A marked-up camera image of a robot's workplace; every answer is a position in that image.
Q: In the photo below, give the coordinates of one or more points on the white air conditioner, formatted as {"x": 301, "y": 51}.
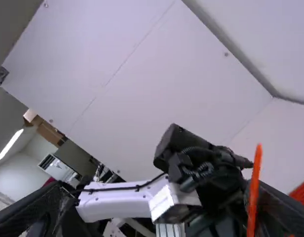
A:
{"x": 52, "y": 164}

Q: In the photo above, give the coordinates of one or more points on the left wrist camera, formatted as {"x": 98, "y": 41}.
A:
{"x": 166, "y": 202}

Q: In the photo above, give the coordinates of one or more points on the ceiling light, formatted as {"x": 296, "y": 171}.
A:
{"x": 9, "y": 145}

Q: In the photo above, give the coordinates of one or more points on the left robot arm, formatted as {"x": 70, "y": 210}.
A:
{"x": 117, "y": 200}

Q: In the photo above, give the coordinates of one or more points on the silver rails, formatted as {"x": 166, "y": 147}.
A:
{"x": 169, "y": 230}

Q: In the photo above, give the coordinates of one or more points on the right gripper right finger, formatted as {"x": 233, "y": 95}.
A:
{"x": 285, "y": 217}

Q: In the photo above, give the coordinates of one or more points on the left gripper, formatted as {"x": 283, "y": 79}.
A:
{"x": 221, "y": 197}

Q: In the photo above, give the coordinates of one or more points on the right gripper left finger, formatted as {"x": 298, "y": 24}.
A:
{"x": 31, "y": 214}

